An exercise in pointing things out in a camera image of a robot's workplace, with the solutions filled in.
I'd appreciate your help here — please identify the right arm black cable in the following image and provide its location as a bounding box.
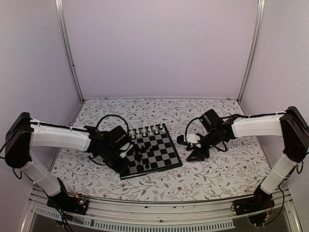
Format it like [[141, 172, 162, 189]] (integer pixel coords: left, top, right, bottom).
[[184, 116, 229, 152]]

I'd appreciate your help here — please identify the floral patterned table mat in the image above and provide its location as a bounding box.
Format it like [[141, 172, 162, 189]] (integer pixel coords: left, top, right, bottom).
[[51, 99, 270, 202]]

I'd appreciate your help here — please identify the black and grey chessboard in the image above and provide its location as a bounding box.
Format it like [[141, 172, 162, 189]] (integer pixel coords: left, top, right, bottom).
[[120, 123, 183, 180]]

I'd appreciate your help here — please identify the right aluminium frame post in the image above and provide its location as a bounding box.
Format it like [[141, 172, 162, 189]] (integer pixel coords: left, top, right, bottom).
[[237, 0, 266, 105]]

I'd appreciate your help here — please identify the row of white chess pieces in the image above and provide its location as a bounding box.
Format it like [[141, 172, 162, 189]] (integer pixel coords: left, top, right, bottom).
[[129, 124, 167, 139]]

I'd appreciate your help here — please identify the left aluminium frame post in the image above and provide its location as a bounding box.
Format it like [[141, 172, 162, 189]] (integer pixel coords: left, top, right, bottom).
[[55, 0, 84, 103]]

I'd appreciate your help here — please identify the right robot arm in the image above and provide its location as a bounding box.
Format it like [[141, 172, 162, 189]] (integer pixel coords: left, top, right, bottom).
[[182, 106, 309, 211]]

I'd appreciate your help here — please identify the pile of black chess pieces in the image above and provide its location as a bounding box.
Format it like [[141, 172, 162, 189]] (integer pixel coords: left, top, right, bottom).
[[128, 145, 158, 173]]

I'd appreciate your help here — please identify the aluminium frame post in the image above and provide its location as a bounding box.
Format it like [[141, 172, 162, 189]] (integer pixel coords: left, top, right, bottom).
[[55, 0, 84, 103], [237, 0, 266, 105]]

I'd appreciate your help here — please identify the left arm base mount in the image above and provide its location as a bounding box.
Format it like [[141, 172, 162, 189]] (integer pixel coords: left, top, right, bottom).
[[47, 192, 89, 215]]

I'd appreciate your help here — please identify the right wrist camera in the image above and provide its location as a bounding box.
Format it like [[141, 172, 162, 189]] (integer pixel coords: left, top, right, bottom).
[[176, 134, 200, 147]]

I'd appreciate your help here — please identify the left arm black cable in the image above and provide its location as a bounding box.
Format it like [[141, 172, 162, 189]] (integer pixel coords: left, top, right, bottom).
[[88, 114, 130, 165]]

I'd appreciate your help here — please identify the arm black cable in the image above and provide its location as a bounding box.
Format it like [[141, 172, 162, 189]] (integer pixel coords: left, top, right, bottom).
[[88, 114, 130, 165], [184, 116, 229, 152]]

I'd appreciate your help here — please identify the front aluminium rail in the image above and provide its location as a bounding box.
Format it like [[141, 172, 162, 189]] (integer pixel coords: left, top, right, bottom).
[[21, 188, 303, 232]]

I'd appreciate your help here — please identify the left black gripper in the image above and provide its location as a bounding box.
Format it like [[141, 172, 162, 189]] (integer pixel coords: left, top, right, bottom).
[[101, 146, 130, 174]]

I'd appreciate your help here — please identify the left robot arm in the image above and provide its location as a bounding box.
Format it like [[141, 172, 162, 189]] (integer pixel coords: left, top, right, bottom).
[[1, 112, 133, 210]]

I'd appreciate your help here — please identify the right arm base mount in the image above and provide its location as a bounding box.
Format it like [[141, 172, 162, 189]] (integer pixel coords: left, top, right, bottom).
[[230, 195, 275, 227]]

